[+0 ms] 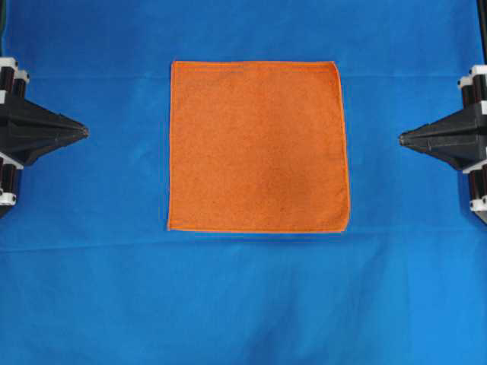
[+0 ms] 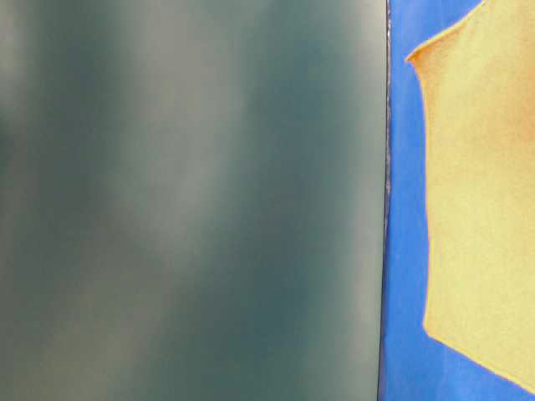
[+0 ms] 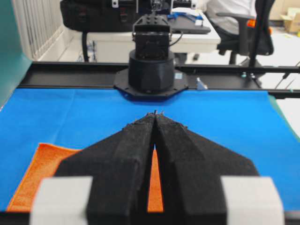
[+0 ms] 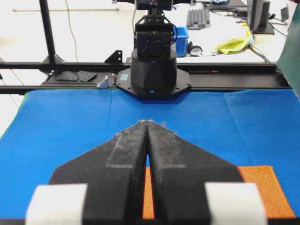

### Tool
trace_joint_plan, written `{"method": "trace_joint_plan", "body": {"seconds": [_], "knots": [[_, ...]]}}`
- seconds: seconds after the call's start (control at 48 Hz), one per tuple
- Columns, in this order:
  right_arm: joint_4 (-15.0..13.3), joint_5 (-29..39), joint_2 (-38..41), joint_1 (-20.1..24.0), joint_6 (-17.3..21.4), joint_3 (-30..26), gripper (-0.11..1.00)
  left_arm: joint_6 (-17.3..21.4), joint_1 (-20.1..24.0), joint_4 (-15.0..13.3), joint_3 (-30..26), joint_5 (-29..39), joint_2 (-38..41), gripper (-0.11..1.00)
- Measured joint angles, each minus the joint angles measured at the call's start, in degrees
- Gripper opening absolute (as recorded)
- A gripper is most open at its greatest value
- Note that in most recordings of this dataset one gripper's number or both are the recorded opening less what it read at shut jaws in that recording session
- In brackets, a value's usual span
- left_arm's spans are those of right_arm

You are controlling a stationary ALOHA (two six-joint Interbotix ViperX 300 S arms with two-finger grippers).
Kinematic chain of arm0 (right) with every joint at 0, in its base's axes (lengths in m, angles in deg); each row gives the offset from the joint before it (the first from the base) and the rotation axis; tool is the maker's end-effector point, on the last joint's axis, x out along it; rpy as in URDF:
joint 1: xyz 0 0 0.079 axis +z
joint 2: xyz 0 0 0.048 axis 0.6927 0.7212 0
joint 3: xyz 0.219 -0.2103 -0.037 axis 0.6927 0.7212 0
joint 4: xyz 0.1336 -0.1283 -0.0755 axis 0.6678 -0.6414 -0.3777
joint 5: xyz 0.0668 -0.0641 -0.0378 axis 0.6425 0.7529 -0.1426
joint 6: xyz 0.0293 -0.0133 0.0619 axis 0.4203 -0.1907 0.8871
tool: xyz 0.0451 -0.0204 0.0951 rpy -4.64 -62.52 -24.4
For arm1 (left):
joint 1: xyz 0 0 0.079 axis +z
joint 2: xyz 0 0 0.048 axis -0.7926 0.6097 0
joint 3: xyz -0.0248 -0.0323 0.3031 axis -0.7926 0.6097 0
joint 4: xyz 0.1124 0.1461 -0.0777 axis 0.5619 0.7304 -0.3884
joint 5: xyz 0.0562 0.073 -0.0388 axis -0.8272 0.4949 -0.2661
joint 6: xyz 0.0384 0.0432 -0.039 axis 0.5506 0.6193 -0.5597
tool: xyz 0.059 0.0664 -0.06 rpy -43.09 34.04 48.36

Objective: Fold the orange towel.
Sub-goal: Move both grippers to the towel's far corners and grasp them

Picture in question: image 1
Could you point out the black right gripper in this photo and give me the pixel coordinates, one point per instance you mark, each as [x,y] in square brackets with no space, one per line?
[461,153]

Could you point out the orange towel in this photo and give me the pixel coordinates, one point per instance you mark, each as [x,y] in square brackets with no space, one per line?
[257,147]

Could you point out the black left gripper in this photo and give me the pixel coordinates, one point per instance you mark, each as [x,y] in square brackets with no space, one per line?
[24,151]

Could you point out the blue table cloth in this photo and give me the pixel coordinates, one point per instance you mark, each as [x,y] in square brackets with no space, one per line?
[91,275]

